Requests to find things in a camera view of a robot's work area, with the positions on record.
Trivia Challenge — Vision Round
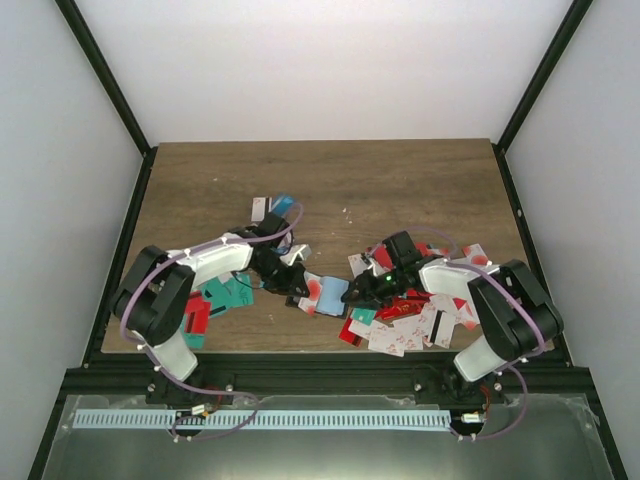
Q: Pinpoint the red card black stripe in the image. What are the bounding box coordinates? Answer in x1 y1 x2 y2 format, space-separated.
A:
184 292 211 335

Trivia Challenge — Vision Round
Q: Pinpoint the white card magnetic stripe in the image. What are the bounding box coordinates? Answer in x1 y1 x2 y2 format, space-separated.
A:
251 197 272 222

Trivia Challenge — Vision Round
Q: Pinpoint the teal vip card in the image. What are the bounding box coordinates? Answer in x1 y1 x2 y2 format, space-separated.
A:
351 308 377 326
200 274 254 318

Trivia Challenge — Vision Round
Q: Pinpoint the red card front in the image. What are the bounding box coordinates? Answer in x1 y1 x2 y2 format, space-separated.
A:
338 328 362 347

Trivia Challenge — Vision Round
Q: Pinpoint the teal VIP card right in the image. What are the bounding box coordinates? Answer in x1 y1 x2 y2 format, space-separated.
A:
351 308 377 326

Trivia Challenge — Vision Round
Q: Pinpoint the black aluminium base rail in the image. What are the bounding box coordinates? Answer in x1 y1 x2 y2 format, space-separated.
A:
64 352 591 396

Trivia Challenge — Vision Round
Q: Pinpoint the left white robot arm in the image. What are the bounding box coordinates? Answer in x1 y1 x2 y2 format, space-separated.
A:
110 213 309 404

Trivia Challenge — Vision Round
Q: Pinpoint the light blue slotted rail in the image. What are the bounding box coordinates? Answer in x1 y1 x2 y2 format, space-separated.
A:
73 409 451 431

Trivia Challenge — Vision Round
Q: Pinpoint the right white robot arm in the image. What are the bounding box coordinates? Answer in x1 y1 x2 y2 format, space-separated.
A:
341 231 564 403

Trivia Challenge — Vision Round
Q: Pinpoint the white striped card front right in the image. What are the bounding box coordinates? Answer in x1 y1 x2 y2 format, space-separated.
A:
424 310 456 349

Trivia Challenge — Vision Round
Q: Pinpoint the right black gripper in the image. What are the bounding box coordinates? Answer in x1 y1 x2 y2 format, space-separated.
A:
341 267 405 312

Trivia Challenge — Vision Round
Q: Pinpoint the black leather card holder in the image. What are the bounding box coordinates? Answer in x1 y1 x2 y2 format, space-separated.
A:
285 272 349 319

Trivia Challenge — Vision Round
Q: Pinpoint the blue card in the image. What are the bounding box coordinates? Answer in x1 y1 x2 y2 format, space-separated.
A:
270 194 295 216

